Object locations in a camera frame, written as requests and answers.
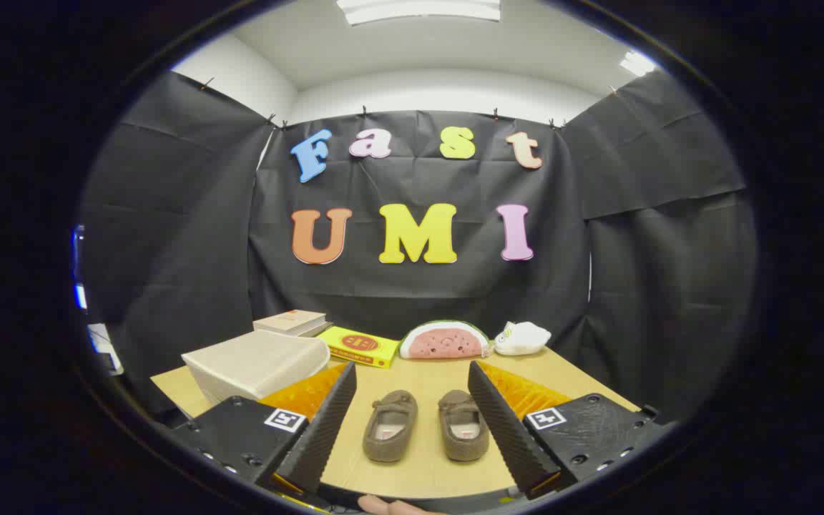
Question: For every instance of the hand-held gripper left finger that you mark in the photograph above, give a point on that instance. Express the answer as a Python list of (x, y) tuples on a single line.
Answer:
[(326, 429)]

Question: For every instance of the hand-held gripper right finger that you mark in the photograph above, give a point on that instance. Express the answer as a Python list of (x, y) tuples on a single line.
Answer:
[(508, 436)]

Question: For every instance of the brown shoe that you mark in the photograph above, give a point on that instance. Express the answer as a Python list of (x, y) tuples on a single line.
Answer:
[(463, 428), (389, 429)]

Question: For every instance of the beige fabric storage box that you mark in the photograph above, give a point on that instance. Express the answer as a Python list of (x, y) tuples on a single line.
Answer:
[(254, 361)]

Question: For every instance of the yellow book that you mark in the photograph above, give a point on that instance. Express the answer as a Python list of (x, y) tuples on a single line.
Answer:
[(355, 347)]

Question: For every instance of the white plush toy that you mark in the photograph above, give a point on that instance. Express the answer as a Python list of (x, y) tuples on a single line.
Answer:
[(523, 339)]

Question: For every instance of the watermelon slice plush toy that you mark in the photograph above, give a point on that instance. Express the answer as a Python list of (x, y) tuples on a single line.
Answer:
[(444, 342)]

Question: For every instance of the beige book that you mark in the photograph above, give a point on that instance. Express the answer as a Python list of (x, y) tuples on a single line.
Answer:
[(289, 320)]

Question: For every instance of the computer screen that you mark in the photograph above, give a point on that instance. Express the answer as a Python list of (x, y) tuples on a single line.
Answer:
[(104, 348)]

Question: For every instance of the small ceiling light panel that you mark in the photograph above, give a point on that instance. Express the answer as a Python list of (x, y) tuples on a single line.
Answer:
[(637, 63)]

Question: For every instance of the long ceiling light panel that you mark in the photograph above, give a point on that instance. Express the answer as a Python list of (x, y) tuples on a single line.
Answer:
[(419, 10)]

